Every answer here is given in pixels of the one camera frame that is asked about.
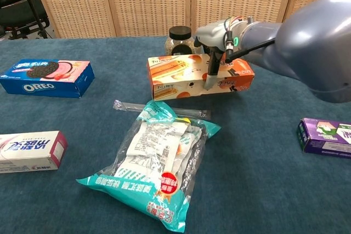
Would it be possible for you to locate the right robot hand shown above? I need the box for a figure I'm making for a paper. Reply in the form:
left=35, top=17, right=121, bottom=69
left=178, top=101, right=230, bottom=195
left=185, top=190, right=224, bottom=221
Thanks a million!
left=194, top=17, right=247, bottom=92

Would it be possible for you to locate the orange biscuit box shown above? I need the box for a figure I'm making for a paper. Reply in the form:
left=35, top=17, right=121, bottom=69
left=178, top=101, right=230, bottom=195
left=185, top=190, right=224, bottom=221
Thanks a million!
left=146, top=54, right=256, bottom=101

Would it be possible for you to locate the purple carton box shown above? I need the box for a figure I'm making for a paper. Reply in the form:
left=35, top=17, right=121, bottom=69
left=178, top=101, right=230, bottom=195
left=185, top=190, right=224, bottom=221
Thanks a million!
left=297, top=117, right=351, bottom=159

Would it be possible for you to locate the blue Oreo cookie box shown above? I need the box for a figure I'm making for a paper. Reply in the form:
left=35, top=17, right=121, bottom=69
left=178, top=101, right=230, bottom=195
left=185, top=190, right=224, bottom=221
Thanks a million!
left=0, top=58, right=95, bottom=99

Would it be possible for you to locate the white pink toothpaste box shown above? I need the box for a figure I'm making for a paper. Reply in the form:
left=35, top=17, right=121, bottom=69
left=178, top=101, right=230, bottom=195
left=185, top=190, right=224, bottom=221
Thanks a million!
left=0, top=130, right=69, bottom=174

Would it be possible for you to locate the glass jar black lid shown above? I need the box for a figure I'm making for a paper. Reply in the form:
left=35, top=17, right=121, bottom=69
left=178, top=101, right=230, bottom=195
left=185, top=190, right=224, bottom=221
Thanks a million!
left=164, top=25, right=202, bottom=56

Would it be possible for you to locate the clear plastic stick packet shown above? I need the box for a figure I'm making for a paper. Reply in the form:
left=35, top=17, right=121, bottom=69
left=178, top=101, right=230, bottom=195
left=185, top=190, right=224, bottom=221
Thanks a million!
left=112, top=99, right=212, bottom=120

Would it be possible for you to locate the teal snack bag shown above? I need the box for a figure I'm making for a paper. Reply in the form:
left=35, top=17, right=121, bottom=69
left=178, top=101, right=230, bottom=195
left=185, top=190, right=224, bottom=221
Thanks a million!
left=76, top=97, right=222, bottom=232

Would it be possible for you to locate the black metal stand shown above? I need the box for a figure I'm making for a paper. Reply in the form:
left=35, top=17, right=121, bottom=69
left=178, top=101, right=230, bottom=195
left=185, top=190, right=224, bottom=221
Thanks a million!
left=12, top=0, right=52, bottom=40

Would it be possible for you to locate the black office chair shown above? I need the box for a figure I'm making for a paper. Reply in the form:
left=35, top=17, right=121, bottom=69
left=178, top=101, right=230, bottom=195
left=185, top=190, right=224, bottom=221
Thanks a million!
left=0, top=0, right=52, bottom=40

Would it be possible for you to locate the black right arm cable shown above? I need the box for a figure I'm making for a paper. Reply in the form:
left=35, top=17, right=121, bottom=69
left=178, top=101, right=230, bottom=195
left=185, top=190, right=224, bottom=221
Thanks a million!
left=223, top=17, right=276, bottom=64

